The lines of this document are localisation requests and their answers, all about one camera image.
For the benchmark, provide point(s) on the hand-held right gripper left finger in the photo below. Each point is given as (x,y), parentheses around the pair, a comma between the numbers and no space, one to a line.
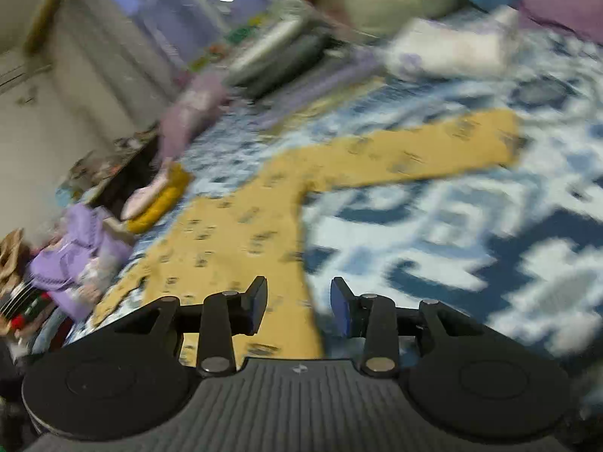
(258,303)

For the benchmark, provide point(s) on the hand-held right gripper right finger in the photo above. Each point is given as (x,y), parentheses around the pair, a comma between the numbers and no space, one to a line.
(340,306)

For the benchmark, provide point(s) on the yellow printed pants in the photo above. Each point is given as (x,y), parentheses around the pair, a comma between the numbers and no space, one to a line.
(226,245)

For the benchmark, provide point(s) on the stack of folded clothes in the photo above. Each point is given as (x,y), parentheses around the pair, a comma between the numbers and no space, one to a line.
(282,56)

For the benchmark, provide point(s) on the blue patterned bedspread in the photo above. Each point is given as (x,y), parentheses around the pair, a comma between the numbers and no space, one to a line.
(471,254)

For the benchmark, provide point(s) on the plain yellow garment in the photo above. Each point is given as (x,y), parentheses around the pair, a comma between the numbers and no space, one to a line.
(162,197)

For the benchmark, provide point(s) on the pink garment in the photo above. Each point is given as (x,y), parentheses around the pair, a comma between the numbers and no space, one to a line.
(141,197)

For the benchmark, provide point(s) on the purple shirt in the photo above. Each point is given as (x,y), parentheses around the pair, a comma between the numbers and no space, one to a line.
(75,254)

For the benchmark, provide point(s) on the purple floral pillow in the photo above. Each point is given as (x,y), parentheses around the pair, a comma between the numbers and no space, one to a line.
(188,108)

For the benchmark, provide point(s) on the cluttered desk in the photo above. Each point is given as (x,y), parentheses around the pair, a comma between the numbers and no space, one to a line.
(117,150)

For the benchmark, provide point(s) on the dark striped cloth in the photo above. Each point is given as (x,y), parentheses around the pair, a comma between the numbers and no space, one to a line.
(21,296)

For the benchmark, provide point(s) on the brown plush bag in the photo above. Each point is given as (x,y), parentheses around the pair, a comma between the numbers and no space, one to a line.
(12,245)

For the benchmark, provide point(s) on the colourful alphabet foam mat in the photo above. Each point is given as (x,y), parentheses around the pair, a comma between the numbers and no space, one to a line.
(238,34)

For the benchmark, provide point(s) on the white floral folded blanket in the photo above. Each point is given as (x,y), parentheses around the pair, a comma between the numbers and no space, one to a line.
(443,52)

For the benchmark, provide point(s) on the grey curtain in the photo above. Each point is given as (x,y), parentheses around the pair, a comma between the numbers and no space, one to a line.
(108,42)

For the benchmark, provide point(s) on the white air conditioner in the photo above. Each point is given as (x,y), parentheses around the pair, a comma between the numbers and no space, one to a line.
(19,73)

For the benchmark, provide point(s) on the plain purple pillow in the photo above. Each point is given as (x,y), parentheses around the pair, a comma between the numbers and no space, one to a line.
(565,4)

